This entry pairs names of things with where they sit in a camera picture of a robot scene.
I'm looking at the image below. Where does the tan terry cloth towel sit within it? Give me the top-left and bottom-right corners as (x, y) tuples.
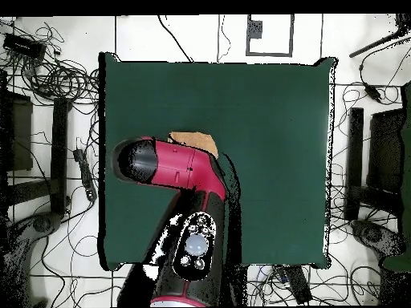
(167, 130), (219, 159)

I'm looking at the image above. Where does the black flat panel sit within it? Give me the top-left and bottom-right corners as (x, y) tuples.
(367, 107), (406, 195)
(0, 91), (34, 172)

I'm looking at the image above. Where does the dark green table cloth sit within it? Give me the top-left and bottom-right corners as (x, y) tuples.
(97, 51), (336, 272)

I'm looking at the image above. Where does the black power strip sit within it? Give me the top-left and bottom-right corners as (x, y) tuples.
(285, 265), (313, 305)
(72, 148), (98, 202)

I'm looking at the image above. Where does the black stand bar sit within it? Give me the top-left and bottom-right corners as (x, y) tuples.
(344, 107), (365, 221)
(50, 96), (70, 215)

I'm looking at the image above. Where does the dark grey square plate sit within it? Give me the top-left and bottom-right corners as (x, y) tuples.
(248, 19), (263, 39)

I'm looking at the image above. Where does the grey swivel chair base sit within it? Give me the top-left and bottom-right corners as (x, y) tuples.
(0, 211), (65, 307)
(350, 219), (406, 261)

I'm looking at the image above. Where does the black power adapter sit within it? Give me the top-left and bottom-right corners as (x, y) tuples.
(363, 82), (383, 103)

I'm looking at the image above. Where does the black tripod leg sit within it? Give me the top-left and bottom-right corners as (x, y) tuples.
(348, 14), (411, 59)

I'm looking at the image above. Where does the black box device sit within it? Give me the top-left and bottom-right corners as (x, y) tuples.
(2, 32), (47, 62)

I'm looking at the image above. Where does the grey square floor frame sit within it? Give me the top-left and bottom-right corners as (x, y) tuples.
(246, 14), (295, 58)

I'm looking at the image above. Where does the black cable tangle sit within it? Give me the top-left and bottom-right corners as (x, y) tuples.
(18, 22), (100, 107)

